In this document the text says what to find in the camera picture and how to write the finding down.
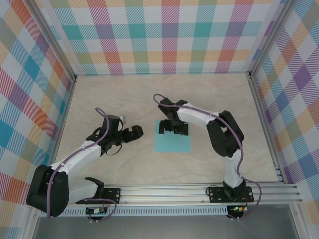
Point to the small black circuit board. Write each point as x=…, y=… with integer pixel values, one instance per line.
x=96, y=211

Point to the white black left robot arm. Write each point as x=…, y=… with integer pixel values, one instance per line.
x=82, y=152

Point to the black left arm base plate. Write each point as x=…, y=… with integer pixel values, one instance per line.
x=113, y=194

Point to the circuit board with green light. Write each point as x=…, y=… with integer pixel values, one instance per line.
x=238, y=209

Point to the aluminium side rail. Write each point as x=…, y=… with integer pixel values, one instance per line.
x=61, y=129
x=266, y=129

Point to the teal paper sheet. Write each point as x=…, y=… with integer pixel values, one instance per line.
x=172, y=144

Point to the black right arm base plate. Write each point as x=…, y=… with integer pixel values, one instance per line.
x=216, y=194

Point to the aluminium mounting rail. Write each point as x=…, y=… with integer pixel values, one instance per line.
x=162, y=195

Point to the aluminium frame post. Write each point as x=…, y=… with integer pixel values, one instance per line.
x=53, y=39
x=272, y=39

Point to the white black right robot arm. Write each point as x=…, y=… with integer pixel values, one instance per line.
x=194, y=117

